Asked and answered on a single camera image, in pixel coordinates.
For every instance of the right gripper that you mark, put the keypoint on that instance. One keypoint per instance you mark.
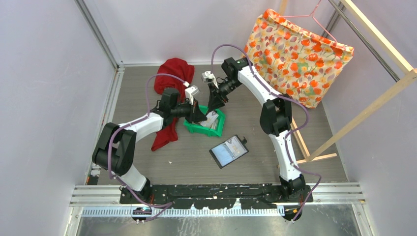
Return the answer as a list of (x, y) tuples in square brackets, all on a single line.
[(216, 102)]

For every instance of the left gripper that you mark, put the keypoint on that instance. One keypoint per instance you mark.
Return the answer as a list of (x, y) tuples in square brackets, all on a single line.
[(195, 115)]

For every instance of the green plastic bin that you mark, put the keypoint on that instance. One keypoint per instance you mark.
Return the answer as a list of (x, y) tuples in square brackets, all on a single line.
[(212, 128)]

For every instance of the black card holder wallet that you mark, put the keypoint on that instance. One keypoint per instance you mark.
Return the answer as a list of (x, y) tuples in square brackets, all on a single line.
[(222, 155)]

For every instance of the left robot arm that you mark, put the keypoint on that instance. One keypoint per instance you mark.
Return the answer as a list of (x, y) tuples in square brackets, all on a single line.
[(115, 147)]

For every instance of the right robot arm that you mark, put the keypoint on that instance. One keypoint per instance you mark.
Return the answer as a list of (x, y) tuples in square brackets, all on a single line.
[(275, 117)]

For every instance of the striped white credit card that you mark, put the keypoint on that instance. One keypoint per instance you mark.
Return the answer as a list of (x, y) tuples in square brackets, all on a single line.
[(211, 118)]

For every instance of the red cloth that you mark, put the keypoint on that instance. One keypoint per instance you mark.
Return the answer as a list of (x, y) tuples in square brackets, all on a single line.
[(169, 83)]

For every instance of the floral fabric bag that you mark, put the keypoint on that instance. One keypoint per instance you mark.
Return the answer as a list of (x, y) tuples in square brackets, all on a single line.
[(293, 60)]

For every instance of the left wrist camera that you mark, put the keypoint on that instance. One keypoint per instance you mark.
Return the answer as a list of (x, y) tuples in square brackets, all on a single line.
[(190, 92)]

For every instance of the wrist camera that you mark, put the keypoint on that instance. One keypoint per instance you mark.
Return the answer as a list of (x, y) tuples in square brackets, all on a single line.
[(209, 77), (190, 92)]

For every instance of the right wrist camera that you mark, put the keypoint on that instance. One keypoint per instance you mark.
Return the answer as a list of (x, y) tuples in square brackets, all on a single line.
[(209, 77)]

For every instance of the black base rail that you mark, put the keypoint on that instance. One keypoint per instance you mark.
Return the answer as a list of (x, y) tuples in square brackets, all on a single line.
[(219, 196)]

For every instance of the wooden frame rack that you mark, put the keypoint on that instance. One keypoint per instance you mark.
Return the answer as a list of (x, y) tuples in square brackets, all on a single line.
[(372, 108)]

